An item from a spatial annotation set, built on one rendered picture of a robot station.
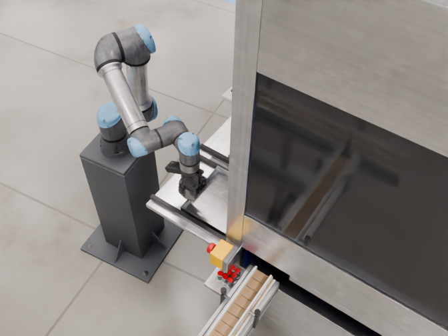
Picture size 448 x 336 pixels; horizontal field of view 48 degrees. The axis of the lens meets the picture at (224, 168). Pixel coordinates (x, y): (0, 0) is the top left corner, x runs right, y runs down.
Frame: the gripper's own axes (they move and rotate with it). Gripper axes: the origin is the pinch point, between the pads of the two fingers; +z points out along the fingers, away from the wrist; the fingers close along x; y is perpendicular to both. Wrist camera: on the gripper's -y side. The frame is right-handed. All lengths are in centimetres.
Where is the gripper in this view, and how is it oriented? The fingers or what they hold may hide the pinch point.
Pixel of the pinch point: (187, 195)
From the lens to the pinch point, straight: 204.0
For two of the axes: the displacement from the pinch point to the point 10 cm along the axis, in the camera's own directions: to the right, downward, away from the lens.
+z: -0.3, 6.3, 7.7
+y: 8.2, 4.5, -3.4
